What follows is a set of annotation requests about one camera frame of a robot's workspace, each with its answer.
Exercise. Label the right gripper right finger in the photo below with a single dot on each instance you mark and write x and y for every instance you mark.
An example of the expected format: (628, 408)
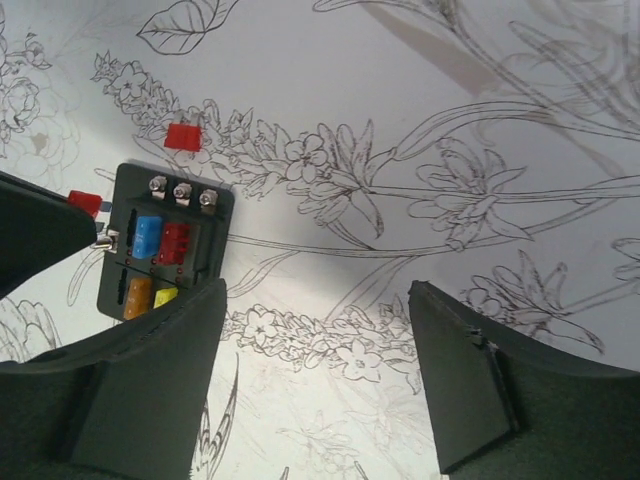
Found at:
(503, 403)

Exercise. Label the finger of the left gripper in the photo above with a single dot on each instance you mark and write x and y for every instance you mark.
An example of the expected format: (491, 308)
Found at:
(38, 229)

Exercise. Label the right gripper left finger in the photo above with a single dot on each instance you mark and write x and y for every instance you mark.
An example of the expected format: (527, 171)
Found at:
(122, 404)

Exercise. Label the red blade fuse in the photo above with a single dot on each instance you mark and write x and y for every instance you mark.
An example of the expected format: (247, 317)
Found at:
(174, 244)
(184, 133)
(92, 204)

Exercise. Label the orange blade fuse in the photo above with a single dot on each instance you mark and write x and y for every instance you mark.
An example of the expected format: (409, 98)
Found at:
(138, 297)

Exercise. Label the blue blade fuse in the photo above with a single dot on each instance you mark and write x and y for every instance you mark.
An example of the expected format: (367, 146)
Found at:
(147, 236)

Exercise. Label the yellow blade fuse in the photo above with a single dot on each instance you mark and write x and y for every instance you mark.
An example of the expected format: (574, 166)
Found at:
(164, 295)

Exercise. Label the black fuse box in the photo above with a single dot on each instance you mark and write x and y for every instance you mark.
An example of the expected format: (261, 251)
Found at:
(143, 190)

